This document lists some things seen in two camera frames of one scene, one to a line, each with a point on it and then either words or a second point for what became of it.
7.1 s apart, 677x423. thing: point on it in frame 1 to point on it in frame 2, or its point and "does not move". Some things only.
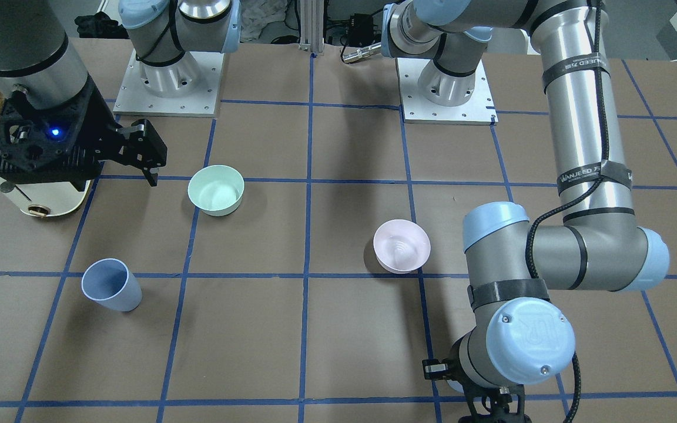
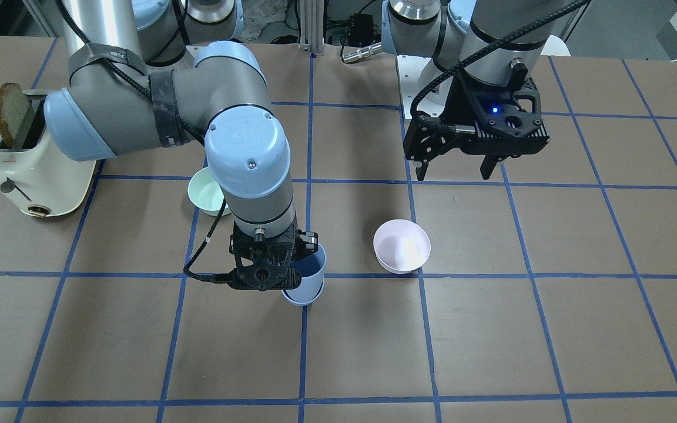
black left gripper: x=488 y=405 to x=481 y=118
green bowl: x=216 y=190 does not move
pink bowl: x=401 y=246 does not move
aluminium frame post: x=312 y=26 does not move
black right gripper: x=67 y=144 to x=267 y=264
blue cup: x=109 y=282 to x=312 y=269
